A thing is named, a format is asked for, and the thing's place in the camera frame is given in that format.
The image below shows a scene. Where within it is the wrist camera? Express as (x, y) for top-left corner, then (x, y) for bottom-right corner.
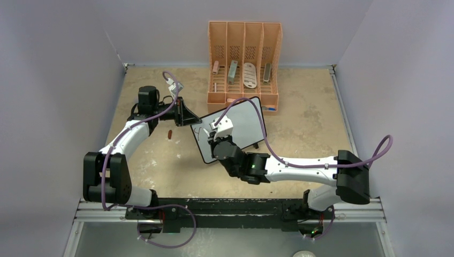
(167, 78), (184, 97)
(210, 116), (233, 139)

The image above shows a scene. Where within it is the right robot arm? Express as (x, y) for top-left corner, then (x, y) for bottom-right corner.
(208, 135), (370, 218)

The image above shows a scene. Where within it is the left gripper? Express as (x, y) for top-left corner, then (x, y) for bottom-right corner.
(153, 97), (201, 127)

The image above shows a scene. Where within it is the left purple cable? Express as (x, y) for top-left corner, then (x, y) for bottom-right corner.
(101, 71), (198, 249)

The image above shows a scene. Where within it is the black aluminium base frame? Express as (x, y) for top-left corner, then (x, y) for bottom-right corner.
(64, 198), (395, 256)

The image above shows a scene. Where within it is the white round object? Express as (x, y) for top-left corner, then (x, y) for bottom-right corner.
(292, 250), (316, 257)

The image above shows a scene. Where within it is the grey eraser block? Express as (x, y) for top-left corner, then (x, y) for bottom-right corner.
(262, 63), (272, 83)

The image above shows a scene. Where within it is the blue grey small item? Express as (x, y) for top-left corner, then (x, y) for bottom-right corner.
(262, 105), (277, 111)

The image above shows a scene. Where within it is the grey green box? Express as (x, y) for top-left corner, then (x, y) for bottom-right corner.
(227, 60), (238, 85)

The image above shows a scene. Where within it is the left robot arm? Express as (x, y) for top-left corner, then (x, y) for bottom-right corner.
(82, 86), (201, 219)

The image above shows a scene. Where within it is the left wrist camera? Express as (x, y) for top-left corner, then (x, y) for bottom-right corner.
(167, 78), (184, 97)

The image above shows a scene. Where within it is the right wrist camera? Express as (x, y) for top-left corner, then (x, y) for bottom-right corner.
(210, 116), (233, 139)

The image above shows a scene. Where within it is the peach plastic desk organizer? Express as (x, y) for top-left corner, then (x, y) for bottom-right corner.
(207, 21), (283, 115)

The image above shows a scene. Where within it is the white oval perforated plate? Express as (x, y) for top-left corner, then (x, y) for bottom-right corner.
(243, 63), (258, 89)

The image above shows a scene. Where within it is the black framed whiteboard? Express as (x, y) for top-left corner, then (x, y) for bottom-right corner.
(191, 96), (264, 164)

